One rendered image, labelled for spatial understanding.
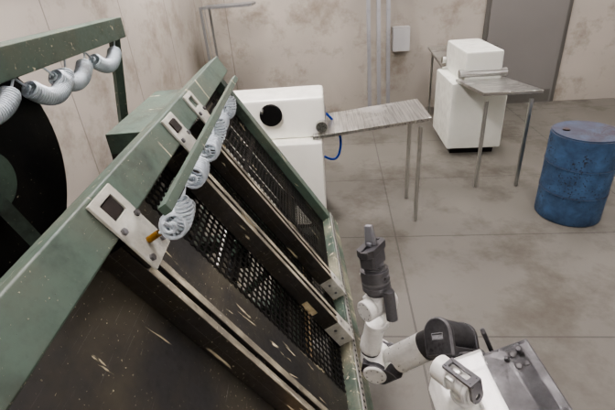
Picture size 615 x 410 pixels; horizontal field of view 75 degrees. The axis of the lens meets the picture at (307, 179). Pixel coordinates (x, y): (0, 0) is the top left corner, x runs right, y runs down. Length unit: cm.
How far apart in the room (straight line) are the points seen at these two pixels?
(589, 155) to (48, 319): 406
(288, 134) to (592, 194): 281
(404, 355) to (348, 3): 639
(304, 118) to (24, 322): 318
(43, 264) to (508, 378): 106
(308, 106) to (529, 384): 290
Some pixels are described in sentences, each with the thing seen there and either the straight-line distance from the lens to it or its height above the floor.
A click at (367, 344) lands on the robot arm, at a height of 124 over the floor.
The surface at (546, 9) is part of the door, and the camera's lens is 796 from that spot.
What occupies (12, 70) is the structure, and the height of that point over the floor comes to 213.
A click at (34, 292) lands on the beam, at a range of 74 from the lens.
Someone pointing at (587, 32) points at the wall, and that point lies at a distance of 839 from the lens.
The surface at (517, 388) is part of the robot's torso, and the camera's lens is 122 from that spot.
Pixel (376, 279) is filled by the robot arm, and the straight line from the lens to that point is 124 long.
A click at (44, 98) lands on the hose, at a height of 201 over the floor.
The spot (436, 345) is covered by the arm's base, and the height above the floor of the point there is 133.
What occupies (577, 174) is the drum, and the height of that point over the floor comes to 56.
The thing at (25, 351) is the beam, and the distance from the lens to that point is 70.
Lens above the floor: 233
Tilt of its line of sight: 27 degrees down
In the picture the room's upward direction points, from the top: 5 degrees counter-clockwise
